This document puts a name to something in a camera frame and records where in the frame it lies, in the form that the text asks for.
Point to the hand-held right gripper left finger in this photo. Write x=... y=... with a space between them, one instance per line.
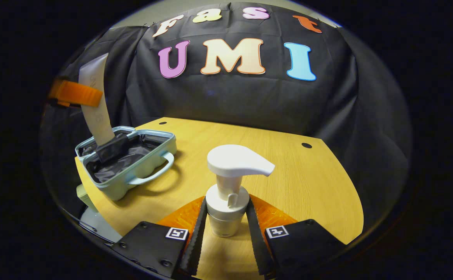
x=199 y=241

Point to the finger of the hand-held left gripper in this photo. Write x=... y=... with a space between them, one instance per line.
x=76 y=94

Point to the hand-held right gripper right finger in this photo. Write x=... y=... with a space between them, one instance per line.
x=257 y=241

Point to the white pump bottle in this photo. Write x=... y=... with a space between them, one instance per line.
x=230 y=163

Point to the light blue suitcase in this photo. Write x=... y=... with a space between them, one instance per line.
x=140 y=175

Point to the pale green object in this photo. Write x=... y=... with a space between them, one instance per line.
x=87 y=197

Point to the black backdrop cloth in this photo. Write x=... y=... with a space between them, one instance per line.
x=230 y=97

